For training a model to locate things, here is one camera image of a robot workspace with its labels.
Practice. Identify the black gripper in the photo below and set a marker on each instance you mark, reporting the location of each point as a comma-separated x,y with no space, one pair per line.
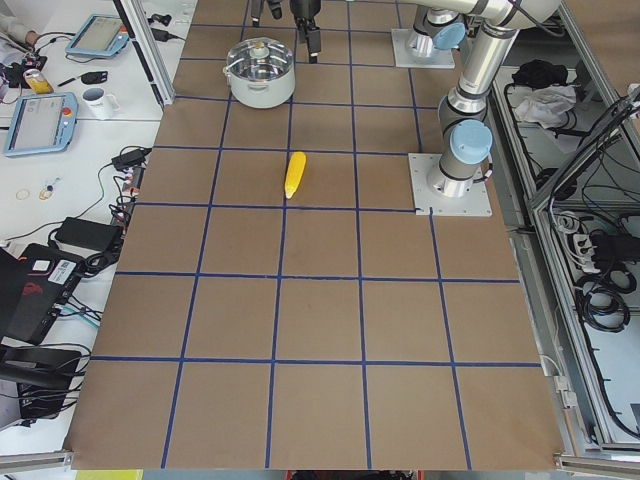
306,9

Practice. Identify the glass pot lid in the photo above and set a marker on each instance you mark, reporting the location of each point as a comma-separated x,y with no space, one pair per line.
259,59

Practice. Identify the yellow corn cob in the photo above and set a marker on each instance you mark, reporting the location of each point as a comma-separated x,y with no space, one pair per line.
294,173

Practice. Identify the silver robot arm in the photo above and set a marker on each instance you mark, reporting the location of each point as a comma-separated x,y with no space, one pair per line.
446,27
461,113

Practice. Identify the white cooking pot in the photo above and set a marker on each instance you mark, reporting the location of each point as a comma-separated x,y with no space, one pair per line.
263,95

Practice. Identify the upper blue teach pendant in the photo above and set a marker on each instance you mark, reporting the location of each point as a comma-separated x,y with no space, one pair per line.
101,36

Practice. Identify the blue teach pendant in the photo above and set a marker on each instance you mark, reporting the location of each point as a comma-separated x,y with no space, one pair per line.
41,124
101,36

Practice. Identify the black power adapter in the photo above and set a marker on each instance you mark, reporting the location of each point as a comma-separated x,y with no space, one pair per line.
130,159

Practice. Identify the white mug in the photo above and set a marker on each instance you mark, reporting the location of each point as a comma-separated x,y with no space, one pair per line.
102,105

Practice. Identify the black cloth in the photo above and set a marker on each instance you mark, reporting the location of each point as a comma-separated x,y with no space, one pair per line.
539,74

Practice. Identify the power strip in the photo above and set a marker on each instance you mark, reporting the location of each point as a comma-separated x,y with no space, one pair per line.
128,183

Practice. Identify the white crumpled cloth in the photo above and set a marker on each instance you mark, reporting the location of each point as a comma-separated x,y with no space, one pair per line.
548,106

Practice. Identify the black pen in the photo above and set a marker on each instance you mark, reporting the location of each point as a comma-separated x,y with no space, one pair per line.
67,81

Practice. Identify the lower blue teach pendant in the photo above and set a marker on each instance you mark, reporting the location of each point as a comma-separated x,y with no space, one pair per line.
41,124

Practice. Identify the large black power brick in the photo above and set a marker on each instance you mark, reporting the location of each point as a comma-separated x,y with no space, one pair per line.
87,234

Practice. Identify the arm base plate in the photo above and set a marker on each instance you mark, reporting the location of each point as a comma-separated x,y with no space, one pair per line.
436,194
415,50

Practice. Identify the aluminium frame post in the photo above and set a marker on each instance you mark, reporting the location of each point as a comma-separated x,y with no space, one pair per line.
132,14

